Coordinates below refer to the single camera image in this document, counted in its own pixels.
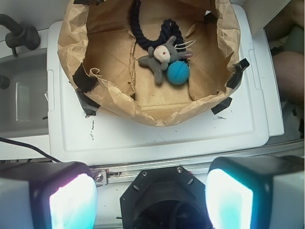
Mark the crumpled brown paper bag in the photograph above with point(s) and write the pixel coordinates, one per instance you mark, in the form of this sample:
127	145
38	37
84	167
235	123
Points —
99	35

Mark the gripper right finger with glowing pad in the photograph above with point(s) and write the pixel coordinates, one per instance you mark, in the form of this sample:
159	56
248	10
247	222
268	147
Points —
256	192

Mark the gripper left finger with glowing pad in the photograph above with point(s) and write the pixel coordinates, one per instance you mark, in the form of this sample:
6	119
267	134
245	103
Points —
47	195

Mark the gray plush donkey toy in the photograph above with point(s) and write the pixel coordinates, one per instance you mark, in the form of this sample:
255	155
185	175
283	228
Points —
160	58

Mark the black faucet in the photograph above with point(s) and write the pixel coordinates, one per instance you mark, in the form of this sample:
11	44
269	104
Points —
20	35

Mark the gray sink basin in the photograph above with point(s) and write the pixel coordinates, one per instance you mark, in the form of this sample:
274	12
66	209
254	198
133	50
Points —
23	85

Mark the black tape piece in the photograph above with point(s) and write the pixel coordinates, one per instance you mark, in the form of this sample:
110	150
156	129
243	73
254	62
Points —
233	83
85	83

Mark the black tape piece front right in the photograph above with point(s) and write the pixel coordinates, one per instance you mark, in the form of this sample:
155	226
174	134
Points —
233	83

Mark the black octagonal mount plate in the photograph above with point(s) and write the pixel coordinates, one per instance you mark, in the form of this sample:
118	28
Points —
165	198

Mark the blue textured ball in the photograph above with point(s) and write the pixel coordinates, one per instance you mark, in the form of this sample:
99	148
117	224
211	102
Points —
178	73

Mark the person's bare leg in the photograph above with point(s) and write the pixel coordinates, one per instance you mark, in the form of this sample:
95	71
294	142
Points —
289	66

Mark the white plastic bin lid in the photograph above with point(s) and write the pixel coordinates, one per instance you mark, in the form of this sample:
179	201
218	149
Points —
106	139

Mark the black tape piece front left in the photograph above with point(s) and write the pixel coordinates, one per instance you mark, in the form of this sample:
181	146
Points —
85	83

